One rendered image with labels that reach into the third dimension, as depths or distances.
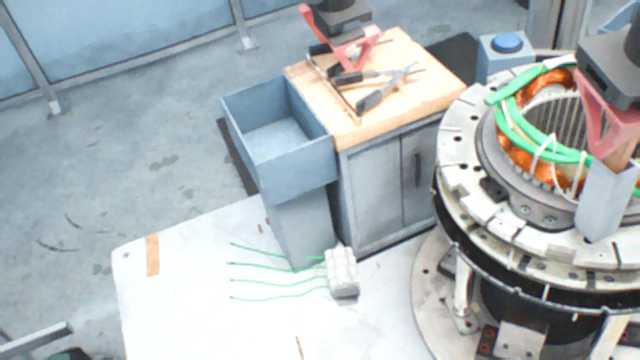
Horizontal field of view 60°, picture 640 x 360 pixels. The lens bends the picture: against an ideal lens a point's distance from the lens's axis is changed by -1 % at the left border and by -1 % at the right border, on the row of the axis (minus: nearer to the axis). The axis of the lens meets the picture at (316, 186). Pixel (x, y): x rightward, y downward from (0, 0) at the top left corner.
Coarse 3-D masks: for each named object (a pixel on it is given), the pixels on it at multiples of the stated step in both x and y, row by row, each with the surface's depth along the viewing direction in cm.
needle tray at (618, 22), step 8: (632, 0) 85; (624, 8) 83; (632, 8) 85; (616, 16) 82; (624, 16) 85; (632, 16) 86; (608, 24) 82; (616, 24) 84; (624, 24) 86; (600, 32) 81; (608, 32) 80
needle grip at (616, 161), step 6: (630, 138) 44; (636, 138) 44; (624, 144) 44; (630, 144) 44; (618, 150) 45; (624, 150) 45; (630, 150) 45; (606, 156) 47; (612, 156) 46; (618, 156) 46; (624, 156) 45; (606, 162) 47; (612, 162) 46; (618, 162) 46; (624, 162) 46; (612, 168) 47; (618, 168) 46; (624, 168) 47
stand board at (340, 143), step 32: (384, 32) 87; (320, 64) 84; (352, 64) 83; (384, 64) 82; (416, 64) 80; (320, 96) 78; (352, 96) 77; (384, 96) 76; (416, 96) 75; (448, 96) 75; (352, 128) 73; (384, 128) 74
